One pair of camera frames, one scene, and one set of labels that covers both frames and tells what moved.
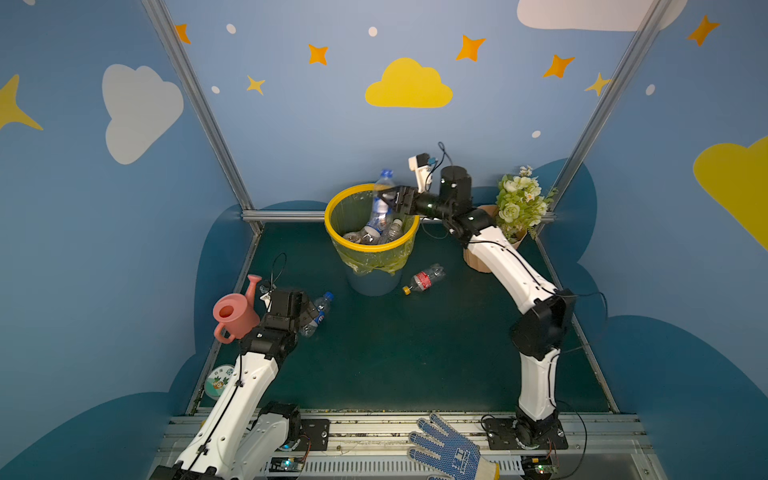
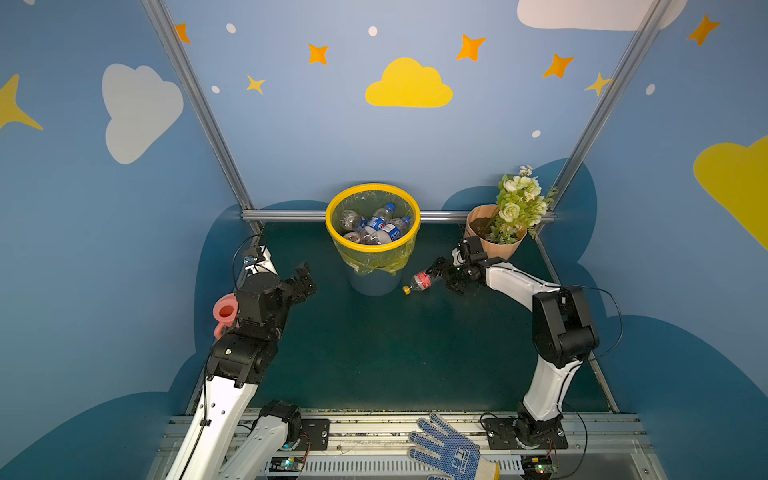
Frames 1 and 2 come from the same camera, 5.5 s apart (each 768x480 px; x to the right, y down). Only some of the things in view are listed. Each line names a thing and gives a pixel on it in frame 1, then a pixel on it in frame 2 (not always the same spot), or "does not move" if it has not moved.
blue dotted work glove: (460, 461) does not move
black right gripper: (405, 201) -> (457, 271)
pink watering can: (236, 314) does not move
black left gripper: (306, 310) -> (301, 282)
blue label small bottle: (384, 189) -> (389, 236)
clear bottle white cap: (394, 232) -> (351, 222)
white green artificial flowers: (520, 203) does not move
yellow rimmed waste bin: (372, 238) does not move
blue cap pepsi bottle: (308, 329) -> (380, 217)
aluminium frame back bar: (320, 216) does not move
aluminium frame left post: (202, 105) does not move
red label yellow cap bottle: (423, 281) does not move
